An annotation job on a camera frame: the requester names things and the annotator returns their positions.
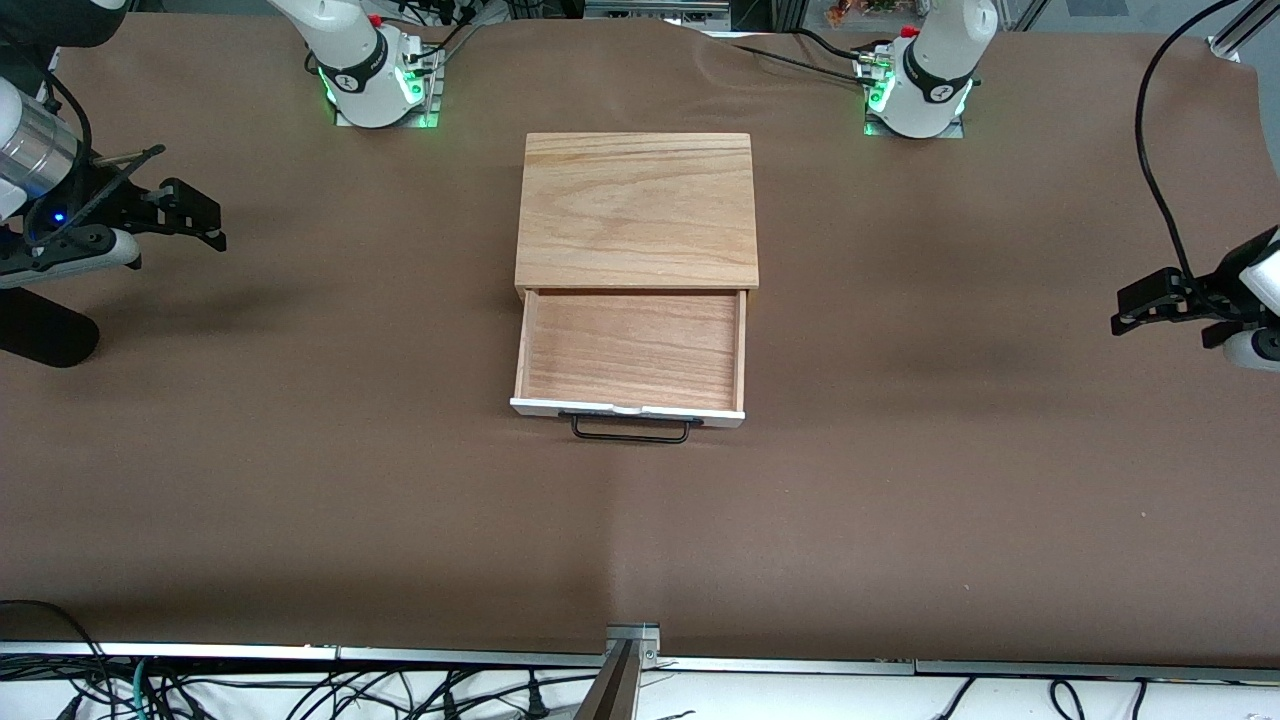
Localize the black cylindrical object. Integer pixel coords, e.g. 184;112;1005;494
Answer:
0;285;99;368

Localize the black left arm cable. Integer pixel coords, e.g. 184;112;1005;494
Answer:
1133;0;1246;296

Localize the white-fronted wooden drawer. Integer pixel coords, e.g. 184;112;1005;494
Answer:
510;288;749;429

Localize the oak wooden drawer cabinet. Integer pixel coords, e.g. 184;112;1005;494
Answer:
515;132;761;293

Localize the short black base cable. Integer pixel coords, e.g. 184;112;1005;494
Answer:
415;0;481;66

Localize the aluminium frame rail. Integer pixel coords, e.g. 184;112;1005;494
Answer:
1205;0;1280;63

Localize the long black base cable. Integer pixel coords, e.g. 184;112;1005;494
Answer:
690;25;871;81

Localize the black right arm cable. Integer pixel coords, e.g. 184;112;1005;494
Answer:
20;70;166;251

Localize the black metal drawer handle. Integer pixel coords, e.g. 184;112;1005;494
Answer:
572;410;693;444

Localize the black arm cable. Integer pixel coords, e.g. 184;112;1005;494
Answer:
20;70;166;251
1133;0;1246;296

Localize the aluminium profile post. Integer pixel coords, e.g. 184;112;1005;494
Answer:
575;623;661;720

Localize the aluminium table edge rail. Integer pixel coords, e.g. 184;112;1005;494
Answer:
0;640;1280;686

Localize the black looped cable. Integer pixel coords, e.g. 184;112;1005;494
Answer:
0;598;111;720

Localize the brown table cover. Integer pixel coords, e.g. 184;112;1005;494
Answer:
0;10;1280;666

